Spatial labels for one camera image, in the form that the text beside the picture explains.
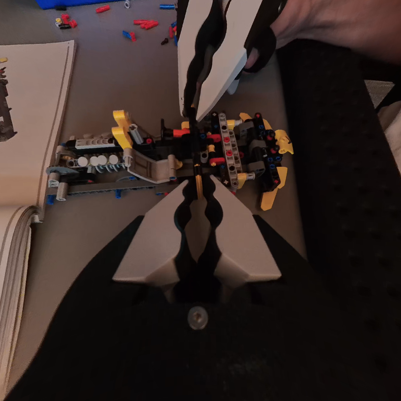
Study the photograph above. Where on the person's right hand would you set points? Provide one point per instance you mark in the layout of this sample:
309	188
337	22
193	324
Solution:
304	22

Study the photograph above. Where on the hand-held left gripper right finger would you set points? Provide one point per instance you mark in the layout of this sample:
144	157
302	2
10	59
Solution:
244	250

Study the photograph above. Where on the pile of red blue pins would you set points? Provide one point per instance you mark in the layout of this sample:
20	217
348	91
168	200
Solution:
144	24

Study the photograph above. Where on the partly built lego car chassis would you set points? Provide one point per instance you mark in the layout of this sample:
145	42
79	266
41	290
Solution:
141	163

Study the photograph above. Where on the open instruction booklet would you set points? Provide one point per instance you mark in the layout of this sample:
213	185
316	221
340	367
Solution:
28	125

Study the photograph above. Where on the blue plastic bin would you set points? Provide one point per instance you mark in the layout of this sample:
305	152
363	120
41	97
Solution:
78	3

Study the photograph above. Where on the person's right forearm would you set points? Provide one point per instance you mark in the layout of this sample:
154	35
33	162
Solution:
366	28

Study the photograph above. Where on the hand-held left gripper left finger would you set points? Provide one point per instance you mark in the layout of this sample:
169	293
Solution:
150	250

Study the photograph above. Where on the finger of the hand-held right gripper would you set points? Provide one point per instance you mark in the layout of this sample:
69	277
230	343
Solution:
235	47
186	37

